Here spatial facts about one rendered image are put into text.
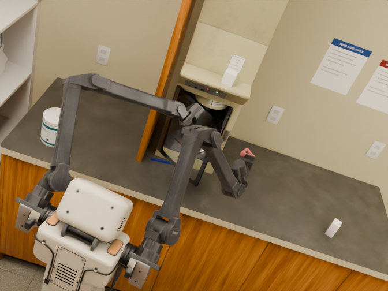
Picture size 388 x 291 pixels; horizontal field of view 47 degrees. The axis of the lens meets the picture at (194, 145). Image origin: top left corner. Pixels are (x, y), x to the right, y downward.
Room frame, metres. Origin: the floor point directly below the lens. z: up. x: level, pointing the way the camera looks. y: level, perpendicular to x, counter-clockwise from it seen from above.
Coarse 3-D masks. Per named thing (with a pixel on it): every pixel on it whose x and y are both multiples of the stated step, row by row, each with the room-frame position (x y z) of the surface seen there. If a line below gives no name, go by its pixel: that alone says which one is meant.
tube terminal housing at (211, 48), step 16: (208, 32) 1.83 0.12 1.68; (224, 32) 1.83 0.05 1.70; (192, 48) 1.82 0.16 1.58; (208, 48) 1.83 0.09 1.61; (224, 48) 1.83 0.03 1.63; (240, 48) 1.84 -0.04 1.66; (256, 48) 1.84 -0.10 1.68; (192, 64) 1.82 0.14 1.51; (208, 64) 1.83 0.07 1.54; (224, 64) 1.83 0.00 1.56; (256, 64) 1.84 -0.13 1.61; (240, 80) 1.84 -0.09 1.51; (208, 96) 1.83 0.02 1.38; (224, 144) 1.84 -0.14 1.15
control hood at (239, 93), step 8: (184, 64) 1.80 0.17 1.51; (184, 72) 1.73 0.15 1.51; (192, 72) 1.76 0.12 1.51; (200, 72) 1.78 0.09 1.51; (208, 72) 1.81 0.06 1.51; (184, 80) 1.74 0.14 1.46; (192, 80) 1.72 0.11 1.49; (200, 80) 1.72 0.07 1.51; (208, 80) 1.74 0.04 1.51; (216, 80) 1.76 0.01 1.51; (216, 88) 1.72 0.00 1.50; (224, 88) 1.72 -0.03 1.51; (232, 88) 1.75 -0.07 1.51; (240, 88) 1.78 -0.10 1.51; (248, 88) 1.80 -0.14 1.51; (232, 96) 1.75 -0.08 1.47; (240, 96) 1.73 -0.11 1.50; (248, 96) 1.73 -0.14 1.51; (240, 104) 1.81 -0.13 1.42
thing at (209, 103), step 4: (196, 96) 1.89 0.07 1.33; (200, 96) 1.88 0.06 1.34; (200, 100) 1.86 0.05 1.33; (204, 100) 1.86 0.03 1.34; (208, 100) 1.86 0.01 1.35; (212, 100) 1.86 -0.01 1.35; (204, 104) 1.85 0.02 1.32; (208, 104) 1.85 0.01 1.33; (212, 104) 1.86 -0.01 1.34; (216, 104) 1.86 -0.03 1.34; (220, 104) 1.87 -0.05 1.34; (224, 104) 1.89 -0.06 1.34; (212, 108) 1.85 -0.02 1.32; (216, 108) 1.86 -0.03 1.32; (220, 108) 1.87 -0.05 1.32; (224, 108) 1.89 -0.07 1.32
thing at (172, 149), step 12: (180, 96) 1.79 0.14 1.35; (204, 108) 1.71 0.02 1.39; (204, 120) 1.69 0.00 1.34; (216, 120) 1.66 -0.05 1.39; (168, 132) 1.79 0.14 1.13; (168, 144) 1.78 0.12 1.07; (168, 156) 1.76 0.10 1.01; (204, 156) 1.65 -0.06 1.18; (204, 168) 1.64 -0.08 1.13; (192, 180) 1.65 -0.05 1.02
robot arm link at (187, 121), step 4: (188, 116) 1.59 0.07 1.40; (192, 116) 1.60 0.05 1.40; (180, 120) 1.57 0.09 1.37; (184, 120) 1.57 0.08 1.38; (188, 120) 1.58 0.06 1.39; (192, 120) 1.62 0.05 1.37; (180, 124) 1.56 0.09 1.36; (184, 124) 1.56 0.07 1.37; (188, 124) 1.56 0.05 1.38; (192, 124) 1.59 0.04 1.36; (180, 128) 1.58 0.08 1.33
